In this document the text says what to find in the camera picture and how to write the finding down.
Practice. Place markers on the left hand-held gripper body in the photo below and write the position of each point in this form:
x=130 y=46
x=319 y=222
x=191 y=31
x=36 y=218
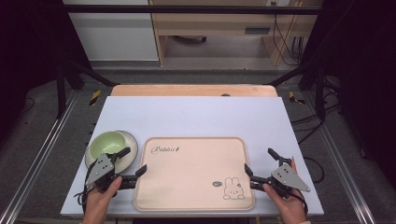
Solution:
x=101 y=169

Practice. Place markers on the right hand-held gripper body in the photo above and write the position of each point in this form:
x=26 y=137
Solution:
x=288 y=179

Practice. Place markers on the cream plate with dark rim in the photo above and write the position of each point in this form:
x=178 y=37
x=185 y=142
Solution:
x=130 y=146

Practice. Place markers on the green bowl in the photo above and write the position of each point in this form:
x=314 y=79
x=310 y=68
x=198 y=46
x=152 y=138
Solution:
x=107 y=143

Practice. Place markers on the pink tray with rabbit print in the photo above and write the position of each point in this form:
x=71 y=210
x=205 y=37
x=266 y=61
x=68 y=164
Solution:
x=193 y=177

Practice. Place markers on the person's right hand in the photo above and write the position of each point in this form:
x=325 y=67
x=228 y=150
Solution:
x=288 y=205

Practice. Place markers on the person's left hand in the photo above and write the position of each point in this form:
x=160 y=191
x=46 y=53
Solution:
x=99 y=202

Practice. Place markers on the yellow black tape strip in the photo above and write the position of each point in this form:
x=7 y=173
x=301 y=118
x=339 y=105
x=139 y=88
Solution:
x=292 y=97
x=95 y=97

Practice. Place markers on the white board sheet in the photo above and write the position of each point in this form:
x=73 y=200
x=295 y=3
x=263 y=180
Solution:
x=193 y=115

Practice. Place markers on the wooden table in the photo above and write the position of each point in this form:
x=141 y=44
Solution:
x=186 y=90

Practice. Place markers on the black curtain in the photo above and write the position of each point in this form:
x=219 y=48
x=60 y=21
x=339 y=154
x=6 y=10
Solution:
x=361 y=77
x=28 y=46

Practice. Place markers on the white cabinet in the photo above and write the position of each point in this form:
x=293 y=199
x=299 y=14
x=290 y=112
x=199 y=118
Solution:
x=115 y=34

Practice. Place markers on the light wooden desk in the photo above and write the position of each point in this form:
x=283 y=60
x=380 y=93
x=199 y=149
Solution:
x=214 y=21

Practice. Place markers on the aluminium floor rail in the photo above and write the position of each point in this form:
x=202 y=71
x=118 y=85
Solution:
x=342 y=161
x=37 y=155

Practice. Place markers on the black metal frame stand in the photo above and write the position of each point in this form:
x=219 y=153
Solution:
x=320 y=93
x=60 y=90

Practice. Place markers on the black horizontal frame bar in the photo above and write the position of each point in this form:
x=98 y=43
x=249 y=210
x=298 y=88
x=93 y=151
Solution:
x=186 y=9

